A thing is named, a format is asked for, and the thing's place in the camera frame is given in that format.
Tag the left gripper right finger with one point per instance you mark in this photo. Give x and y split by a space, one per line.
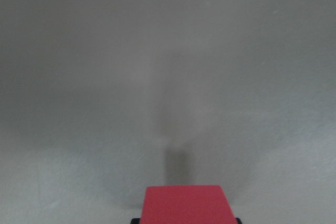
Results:
238 221

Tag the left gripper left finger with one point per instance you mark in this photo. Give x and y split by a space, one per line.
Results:
135 221

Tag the red block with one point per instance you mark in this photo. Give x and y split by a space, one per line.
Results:
186 204

